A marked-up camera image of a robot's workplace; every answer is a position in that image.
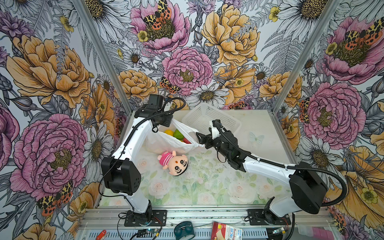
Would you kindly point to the green circuit board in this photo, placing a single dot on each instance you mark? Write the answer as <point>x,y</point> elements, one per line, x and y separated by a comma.
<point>147,232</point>

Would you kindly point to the pink plush doll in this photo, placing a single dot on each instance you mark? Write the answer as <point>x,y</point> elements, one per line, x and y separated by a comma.
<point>175,164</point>

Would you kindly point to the red fruit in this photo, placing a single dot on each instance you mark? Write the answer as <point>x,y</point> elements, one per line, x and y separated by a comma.
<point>185,140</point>

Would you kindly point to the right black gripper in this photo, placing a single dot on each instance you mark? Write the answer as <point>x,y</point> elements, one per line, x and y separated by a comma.
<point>209,139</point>

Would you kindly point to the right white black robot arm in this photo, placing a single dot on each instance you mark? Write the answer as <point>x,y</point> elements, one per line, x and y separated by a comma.
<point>306,188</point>

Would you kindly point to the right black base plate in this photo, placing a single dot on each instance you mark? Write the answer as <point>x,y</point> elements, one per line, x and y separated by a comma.
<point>258,217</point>

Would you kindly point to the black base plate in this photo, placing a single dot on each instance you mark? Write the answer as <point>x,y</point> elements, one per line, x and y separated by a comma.
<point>258,217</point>
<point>155,218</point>

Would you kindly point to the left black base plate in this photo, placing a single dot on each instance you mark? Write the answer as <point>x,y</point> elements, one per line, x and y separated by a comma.
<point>155,218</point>

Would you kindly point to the teal tape roll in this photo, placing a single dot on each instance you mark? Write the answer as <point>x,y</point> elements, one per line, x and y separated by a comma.
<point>184,231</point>

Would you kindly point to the red handled tool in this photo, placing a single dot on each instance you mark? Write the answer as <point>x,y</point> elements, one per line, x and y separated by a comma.
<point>101,235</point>

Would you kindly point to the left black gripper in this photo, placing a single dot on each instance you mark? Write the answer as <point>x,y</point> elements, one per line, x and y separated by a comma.
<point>166,123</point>

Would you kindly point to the red white bandage box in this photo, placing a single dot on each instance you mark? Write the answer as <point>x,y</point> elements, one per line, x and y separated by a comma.
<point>222,231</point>

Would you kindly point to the white plastic bag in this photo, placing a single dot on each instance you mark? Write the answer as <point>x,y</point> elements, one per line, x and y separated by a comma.
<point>160,142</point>

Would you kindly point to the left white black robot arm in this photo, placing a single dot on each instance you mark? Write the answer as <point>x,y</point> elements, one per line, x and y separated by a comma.
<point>120,174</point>

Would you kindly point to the green lime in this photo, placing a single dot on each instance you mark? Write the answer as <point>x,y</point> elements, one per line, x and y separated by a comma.
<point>178,135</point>

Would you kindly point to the white plastic mesh basket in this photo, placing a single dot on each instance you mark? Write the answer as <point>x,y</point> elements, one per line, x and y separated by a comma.
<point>202,116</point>

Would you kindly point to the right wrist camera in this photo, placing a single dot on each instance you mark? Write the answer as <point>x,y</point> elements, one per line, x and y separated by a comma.
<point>215,126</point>

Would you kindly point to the aluminium front rail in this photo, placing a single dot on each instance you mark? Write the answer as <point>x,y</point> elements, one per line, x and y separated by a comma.
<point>109,216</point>

